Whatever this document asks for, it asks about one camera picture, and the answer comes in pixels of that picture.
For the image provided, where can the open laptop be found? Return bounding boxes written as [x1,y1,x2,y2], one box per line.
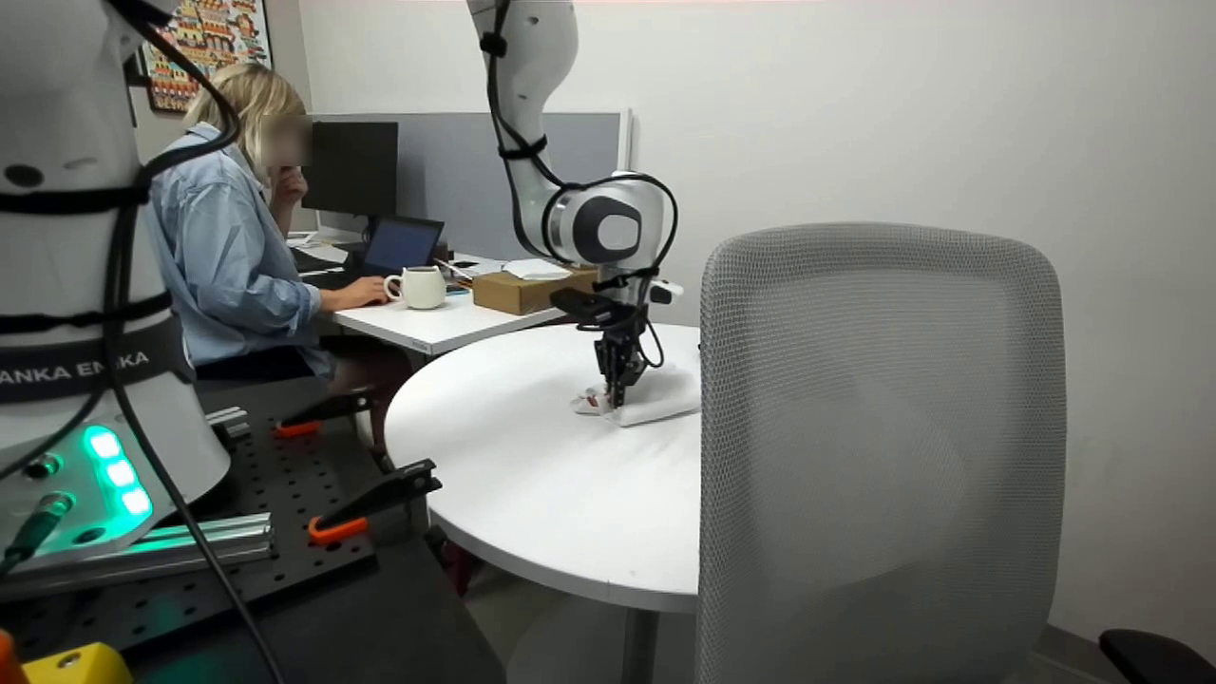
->
[336,217,445,282]

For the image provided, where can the white mug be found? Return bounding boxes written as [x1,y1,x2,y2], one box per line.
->
[385,266,447,310]

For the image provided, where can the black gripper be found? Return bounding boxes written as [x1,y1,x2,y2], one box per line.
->
[549,289,648,407]

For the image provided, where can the grey partition panel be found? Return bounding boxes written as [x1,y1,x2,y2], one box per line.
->
[400,109,625,258]

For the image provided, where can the colourful wall poster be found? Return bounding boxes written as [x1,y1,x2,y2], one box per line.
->
[139,0,274,113]

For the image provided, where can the yellow object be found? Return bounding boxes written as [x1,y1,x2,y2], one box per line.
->
[24,641,134,684]

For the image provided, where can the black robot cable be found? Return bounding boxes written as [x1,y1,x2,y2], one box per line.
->
[78,0,290,684]

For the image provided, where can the black orange clamp far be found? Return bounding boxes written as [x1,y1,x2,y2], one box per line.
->
[274,391,372,442]

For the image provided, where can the black computer monitor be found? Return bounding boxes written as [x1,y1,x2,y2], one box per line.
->
[300,122,400,212]

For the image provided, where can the black orange clamp near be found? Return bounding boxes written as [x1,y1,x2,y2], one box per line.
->
[304,460,442,547]

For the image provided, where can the white office desk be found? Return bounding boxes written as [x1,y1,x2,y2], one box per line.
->
[336,293,561,357]

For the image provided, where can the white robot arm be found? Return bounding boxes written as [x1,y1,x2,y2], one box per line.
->
[0,0,680,565]

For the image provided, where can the brown cardboard box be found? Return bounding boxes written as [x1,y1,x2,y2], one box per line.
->
[471,271,591,317]

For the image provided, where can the black perforated mounting board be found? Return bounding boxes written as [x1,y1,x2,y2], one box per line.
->
[0,418,385,649]

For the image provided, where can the black orange clamp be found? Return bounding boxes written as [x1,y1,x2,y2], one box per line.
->
[274,391,372,442]
[304,460,442,547]

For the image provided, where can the blonde woman in denim shirt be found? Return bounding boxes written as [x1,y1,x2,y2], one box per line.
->
[146,63,385,381]

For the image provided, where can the white towel with red stripes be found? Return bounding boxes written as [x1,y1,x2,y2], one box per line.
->
[568,364,700,429]

